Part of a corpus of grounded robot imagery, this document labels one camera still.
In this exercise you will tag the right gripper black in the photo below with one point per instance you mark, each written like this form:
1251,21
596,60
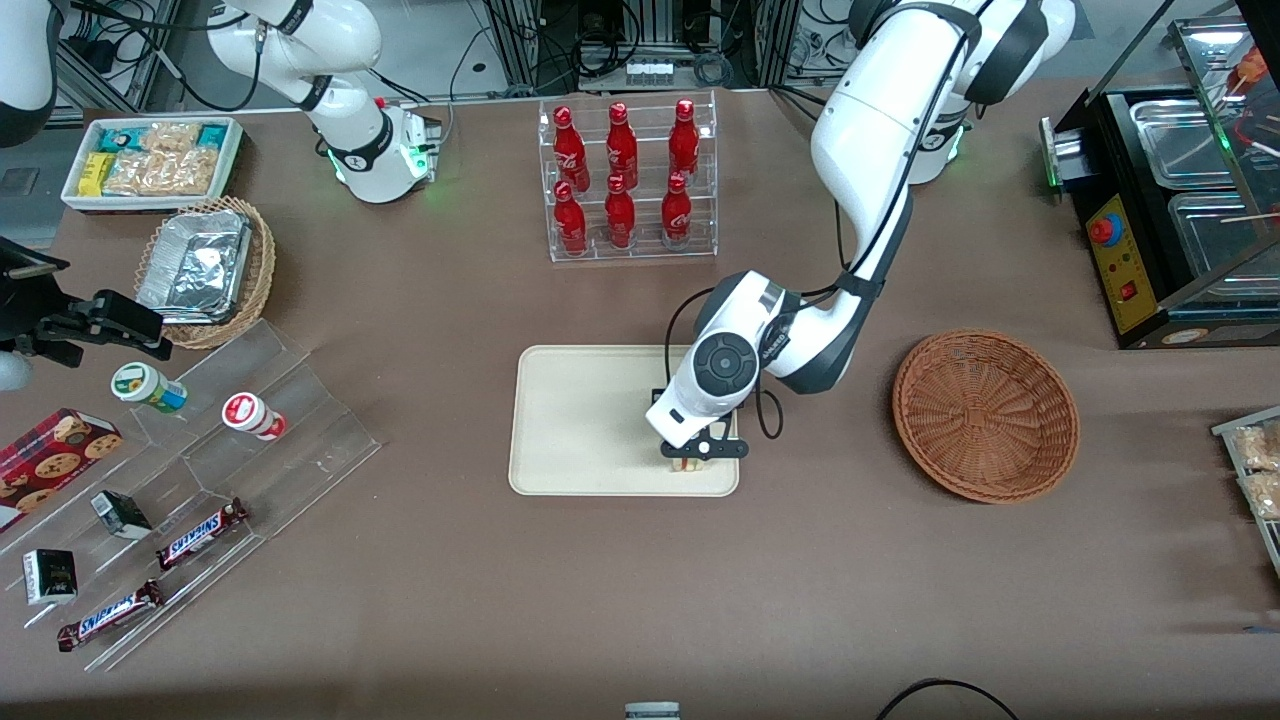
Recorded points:
62,324

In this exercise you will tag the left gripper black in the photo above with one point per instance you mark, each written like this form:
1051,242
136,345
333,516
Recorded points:
740,405

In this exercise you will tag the triangle sandwich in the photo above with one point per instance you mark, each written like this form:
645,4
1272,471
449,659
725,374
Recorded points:
690,465

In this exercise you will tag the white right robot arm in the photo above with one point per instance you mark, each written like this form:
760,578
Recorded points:
365,150

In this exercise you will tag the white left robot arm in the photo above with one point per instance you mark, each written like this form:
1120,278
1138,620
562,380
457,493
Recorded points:
870,130

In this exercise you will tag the cream plastic serving tray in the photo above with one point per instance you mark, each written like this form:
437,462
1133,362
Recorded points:
580,420

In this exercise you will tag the light wicker basket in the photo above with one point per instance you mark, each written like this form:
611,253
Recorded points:
260,270

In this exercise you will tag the round brown wicker basket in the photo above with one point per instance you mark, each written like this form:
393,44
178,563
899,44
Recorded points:
985,415

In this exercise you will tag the metal tray with snack bags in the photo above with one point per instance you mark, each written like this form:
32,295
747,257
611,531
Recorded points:
1225,430

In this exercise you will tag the green label yogurt cup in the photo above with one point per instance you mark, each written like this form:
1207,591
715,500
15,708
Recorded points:
148,387

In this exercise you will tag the silver foil container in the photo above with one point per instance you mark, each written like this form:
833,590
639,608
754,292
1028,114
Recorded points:
195,265

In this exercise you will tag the red cookie box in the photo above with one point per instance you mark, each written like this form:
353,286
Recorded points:
50,460

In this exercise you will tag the white plastic snack bin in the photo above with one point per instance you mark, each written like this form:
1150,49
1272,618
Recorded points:
75,195

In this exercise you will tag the yellow snack packet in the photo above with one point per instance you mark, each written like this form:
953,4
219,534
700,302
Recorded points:
95,175

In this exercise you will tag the clear bag of crackers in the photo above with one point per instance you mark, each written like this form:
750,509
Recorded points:
170,136
160,172

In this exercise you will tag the red label yogurt cup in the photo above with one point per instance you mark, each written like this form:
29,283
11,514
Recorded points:
252,415

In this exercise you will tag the small black white box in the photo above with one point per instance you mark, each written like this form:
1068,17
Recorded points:
50,577
120,514

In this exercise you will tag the teal snack packet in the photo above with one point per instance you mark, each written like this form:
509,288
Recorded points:
120,137
212,134

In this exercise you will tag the clear acrylic bottle rack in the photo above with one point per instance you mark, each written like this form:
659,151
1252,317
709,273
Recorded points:
630,255

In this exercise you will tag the Snickers chocolate bar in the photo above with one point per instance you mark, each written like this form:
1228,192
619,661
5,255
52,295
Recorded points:
110,615
200,533

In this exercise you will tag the clear acrylic stepped display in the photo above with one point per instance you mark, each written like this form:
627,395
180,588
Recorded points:
300,430

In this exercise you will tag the red cola bottle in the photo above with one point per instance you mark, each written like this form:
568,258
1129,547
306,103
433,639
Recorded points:
621,140
619,215
676,215
570,145
684,135
570,220

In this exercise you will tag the small grey device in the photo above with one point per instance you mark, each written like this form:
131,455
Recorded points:
652,711

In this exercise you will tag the white power strip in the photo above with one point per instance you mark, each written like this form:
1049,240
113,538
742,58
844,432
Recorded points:
648,71

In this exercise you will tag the black yellow food warmer cabinet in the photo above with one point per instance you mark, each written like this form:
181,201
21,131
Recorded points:
1130,260

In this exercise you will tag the clear snack bag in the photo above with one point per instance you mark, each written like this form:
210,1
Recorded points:
1258,447
1264,495

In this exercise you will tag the steel warmer pan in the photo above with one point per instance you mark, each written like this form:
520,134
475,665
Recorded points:
1215,235
1180,140

